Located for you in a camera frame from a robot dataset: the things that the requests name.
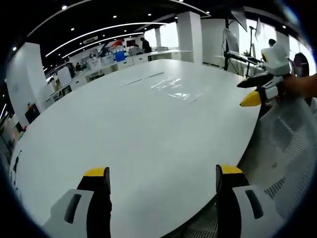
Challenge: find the studio light on stand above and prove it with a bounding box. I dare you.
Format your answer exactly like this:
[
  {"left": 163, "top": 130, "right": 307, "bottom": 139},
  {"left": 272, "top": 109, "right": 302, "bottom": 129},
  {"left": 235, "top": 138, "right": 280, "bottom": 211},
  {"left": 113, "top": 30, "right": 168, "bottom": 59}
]
[{"left": 222, "top": 6, "right": 249, "bottom": 72}]

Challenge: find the black cabinet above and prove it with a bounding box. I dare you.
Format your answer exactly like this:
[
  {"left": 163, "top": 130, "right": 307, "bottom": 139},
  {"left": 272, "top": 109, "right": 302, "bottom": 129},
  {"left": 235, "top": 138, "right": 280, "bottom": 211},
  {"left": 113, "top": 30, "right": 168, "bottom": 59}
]
[{"left": 24, "top": 103, "right": 41, "bottom": 124}]

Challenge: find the blue box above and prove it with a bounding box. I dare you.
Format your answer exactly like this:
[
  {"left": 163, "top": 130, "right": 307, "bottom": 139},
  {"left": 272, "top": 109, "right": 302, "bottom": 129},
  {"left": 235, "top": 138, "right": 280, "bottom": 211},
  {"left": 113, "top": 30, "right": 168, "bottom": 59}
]
[{"left": 114, "top": 50, "right": 127, "bottom": 62}]

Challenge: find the white board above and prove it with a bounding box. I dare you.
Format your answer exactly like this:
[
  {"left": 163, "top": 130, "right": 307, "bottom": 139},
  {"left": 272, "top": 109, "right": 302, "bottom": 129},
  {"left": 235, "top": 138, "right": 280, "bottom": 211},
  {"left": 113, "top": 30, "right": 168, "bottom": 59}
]
[{"left": 57, "top": 66, "right": 73, "bottom": 83}]

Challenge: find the black keyboard on stand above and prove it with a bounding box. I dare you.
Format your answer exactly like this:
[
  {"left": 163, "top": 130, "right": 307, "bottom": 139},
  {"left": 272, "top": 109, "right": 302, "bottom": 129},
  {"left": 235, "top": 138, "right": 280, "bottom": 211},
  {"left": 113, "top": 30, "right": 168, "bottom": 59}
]
[{"left": 223, "top": 51, "right": 264, "bottom": 65}]

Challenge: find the clear resealable plastic bag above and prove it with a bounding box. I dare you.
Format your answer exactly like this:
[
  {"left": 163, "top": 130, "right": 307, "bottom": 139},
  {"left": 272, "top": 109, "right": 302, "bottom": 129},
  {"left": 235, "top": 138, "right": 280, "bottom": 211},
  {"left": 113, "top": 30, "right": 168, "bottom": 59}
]
[{"left": 148, "top": 76, "right": 204, "bottom": 103}]

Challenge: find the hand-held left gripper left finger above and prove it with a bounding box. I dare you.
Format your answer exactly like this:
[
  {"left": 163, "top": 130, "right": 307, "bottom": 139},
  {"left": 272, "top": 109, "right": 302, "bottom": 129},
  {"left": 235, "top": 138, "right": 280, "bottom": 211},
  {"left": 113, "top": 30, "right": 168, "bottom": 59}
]
[{"left": 41, "top": 166, "right": 112, "bottom": 238}]

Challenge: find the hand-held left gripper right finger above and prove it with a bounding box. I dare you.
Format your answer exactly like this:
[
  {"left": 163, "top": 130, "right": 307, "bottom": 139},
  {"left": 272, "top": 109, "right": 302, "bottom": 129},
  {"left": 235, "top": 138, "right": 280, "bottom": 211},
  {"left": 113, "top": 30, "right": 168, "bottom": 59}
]
[{"left": 214, "top": 164, "right": 285, "bottom": 238}]

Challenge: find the long white counter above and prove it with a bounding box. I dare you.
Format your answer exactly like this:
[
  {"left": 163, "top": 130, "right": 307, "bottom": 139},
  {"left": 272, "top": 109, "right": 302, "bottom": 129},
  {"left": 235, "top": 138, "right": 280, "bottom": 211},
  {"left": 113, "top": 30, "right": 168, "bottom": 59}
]
[{"left": 44, "top": 49, "right": 183, "bottom": 105}]

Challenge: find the white mesh office chair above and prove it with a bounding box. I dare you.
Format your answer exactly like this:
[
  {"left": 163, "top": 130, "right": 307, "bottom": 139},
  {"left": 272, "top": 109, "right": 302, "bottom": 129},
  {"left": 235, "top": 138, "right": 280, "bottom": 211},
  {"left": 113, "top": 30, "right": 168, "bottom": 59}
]
[{"left": 237, "top": 96, "right": 317, "bottom": 238}]

